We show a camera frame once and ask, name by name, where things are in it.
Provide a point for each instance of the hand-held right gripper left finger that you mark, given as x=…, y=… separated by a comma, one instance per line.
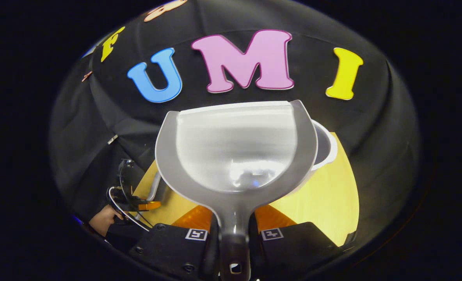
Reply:
x=172, y=249

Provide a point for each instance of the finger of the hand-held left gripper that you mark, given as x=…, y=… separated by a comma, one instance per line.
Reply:
x=150, y=205

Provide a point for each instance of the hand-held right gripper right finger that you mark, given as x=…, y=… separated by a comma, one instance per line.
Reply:
x=293, y=246

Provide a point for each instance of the small gray broom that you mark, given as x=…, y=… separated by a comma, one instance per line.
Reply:
x=153, y=189

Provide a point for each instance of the gray plastic dustpan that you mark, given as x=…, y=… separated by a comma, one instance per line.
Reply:
x=235, y=148

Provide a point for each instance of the white ribbed garbage bin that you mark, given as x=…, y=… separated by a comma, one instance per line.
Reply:
x=324, y=148

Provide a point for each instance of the wooden desktop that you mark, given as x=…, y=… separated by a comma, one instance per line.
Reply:
x=324, y=203

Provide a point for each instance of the black table clamp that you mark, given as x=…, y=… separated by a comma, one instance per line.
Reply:
x=350, y=238

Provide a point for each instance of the white cloth clip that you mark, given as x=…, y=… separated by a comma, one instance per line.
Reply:
x=112, y=139

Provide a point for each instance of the red cloth clip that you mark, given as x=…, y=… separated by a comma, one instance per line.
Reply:
x=87, y=76

